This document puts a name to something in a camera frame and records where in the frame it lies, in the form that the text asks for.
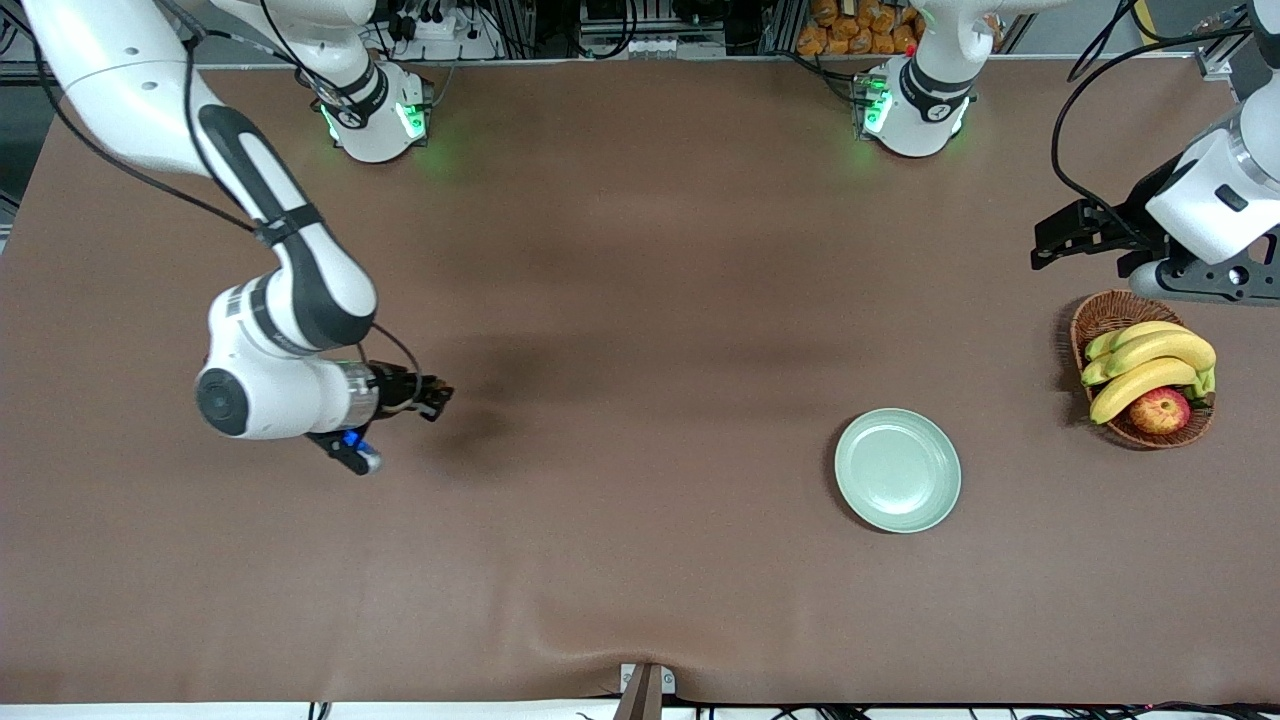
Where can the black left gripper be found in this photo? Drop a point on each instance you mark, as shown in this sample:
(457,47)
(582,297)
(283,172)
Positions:
(1137,211)

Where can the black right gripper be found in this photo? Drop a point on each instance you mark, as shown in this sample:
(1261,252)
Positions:
(397,387)

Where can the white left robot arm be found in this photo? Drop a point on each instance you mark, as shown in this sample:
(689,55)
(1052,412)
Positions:
(920,120)

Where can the pale green round plate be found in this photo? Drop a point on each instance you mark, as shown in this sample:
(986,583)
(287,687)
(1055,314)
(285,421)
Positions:
(897,470)

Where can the brown wicker basket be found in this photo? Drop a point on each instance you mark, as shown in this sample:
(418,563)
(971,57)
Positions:
(1110,315)

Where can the yellow banana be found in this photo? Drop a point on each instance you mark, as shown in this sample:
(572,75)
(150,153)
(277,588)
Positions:
(1102,344)
(1170,348)
(1140,385)

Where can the red yellow apple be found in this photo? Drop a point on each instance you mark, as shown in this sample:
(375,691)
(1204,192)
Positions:
(1160,412)

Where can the brown table cover mat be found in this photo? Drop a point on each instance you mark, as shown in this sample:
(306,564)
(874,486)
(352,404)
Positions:
(650,450)

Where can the white power strip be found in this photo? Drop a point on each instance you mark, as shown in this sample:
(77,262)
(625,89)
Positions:
(440,30)

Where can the white connector strip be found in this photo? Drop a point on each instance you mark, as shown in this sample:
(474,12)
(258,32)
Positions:
(650,46)

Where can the aluminium frame profile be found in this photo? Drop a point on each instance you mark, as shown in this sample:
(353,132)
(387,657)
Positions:
(1215,60)

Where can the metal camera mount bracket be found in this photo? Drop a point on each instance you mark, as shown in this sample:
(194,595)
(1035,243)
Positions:
(645,695)

